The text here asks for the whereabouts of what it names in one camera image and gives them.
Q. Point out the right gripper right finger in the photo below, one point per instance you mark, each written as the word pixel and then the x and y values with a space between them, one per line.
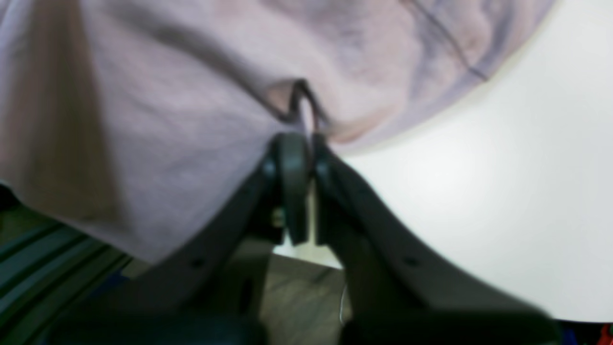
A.
pixel 402 292

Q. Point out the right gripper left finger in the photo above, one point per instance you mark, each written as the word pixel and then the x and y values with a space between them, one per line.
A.
pixel 209 291

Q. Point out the mauve t-shirt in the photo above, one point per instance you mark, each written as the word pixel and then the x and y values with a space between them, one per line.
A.
pixel 135 120

